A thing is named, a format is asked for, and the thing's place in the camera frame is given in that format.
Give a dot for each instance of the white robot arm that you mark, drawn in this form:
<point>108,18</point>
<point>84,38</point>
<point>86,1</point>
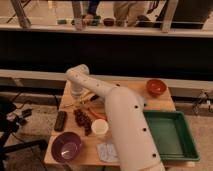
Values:
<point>131,135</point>

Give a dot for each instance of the red bowl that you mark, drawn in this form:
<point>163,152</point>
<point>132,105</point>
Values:
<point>155,87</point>

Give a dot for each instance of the purple bowl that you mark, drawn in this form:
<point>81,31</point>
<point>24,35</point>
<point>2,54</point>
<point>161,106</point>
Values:
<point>66,147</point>

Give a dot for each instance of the orange carrot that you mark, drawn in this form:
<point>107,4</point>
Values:
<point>97,115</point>

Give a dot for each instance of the brown grape bunch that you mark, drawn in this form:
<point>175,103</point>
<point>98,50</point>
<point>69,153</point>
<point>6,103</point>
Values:
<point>83,120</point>

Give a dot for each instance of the white cup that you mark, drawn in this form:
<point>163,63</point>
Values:
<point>100,127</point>

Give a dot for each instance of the wooden table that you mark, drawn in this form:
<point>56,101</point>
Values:
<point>88,154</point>

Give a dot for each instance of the black remote control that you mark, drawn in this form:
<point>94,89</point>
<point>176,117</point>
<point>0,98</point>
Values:
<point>60,121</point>

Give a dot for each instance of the grey-blue cloth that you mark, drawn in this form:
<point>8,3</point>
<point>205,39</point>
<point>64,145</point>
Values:
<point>107,152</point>

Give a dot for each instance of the green plastic tray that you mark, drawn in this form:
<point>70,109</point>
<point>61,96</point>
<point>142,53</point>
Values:
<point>172,135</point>

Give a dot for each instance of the black tripod stand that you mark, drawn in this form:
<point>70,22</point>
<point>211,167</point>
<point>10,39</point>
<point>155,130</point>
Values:
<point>8,127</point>

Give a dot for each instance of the black handled knife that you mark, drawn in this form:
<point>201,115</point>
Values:
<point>94,97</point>

